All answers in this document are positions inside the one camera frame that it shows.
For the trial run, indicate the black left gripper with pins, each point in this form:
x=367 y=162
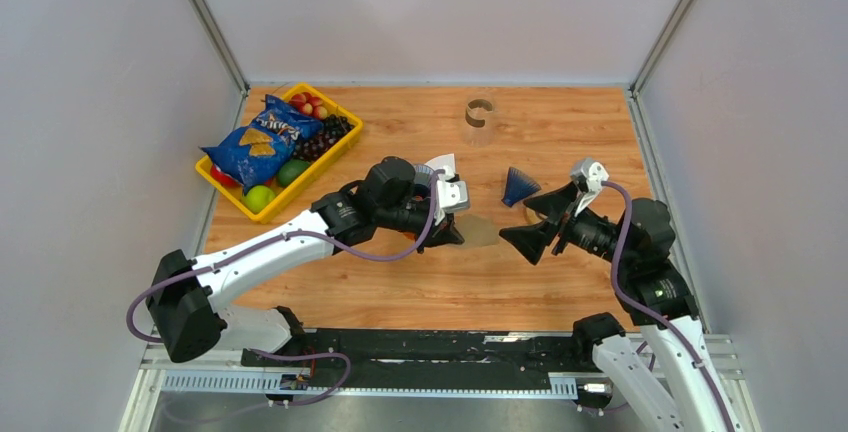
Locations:
x=444 y=233

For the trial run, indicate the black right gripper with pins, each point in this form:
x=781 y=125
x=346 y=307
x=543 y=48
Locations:
x=555 y=204

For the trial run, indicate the brown paper coffee filter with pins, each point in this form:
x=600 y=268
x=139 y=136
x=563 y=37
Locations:
x=477 y=231

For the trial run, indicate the blue glass dripper cone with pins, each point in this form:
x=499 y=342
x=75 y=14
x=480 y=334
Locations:
x=421 y=189

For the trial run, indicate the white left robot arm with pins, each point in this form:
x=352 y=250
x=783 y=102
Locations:
x=191 y=299

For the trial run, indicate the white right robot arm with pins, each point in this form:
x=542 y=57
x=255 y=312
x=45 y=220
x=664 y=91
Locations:
x=654 y=295

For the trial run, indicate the white paper coffee filter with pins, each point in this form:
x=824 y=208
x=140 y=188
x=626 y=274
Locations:
x=442 y=168

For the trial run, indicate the orange glass carafe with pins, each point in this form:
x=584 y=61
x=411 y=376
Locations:
x=414 y=236

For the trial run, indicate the clear glass carafe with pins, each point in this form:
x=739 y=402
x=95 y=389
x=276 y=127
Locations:
x=478 y=124

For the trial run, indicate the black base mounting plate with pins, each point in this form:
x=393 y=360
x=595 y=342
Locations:
x=441 y=359

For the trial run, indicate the dark grapes bunch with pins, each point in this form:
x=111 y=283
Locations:
x=334 y=128

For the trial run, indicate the yellow plastic tray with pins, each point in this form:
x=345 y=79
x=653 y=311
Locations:
x=284 y=196

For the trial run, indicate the green lime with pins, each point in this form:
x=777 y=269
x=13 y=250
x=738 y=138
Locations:
x=290 y=171

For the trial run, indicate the red apples bunch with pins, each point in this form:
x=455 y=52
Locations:
x=309 y=105

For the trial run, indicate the green apple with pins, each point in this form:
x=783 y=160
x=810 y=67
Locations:
x=257 y=198

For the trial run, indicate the blue chips bag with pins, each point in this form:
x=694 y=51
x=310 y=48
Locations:
x=253 y=154

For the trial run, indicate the red fruit under bag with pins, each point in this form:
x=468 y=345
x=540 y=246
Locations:
x=222 y=178

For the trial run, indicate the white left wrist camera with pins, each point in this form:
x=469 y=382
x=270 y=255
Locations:
x=452 y=197

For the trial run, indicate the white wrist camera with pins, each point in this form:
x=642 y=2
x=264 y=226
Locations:
x=588 y=175
x=452 y=197

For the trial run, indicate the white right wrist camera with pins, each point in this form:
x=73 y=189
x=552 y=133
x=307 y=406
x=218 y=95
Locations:
x=588 y=175

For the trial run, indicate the aluminium frame rail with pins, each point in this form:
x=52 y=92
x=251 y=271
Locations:
x=221 y=370

